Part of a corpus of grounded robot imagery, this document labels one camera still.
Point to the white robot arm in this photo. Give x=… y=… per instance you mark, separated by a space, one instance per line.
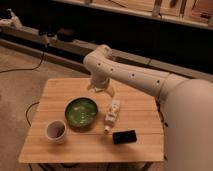
x=185 y=104

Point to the black rectangular phone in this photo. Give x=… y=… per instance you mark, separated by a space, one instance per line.
x=124 y=137

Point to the wooden table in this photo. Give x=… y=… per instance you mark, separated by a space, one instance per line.
x=138 y=112

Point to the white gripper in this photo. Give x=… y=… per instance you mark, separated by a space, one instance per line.
x=100 y=81

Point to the white paper cup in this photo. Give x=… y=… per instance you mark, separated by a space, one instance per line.
x=55 y=132

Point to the green round plate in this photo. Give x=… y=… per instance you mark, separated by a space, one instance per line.
x=81 y=112

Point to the white tube bottle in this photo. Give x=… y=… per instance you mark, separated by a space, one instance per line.
x=111 y=116

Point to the white object on ledge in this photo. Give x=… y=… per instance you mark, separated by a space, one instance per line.
x=13 y=21

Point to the black box on ledge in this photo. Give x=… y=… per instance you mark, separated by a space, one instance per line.
x=66 y=35

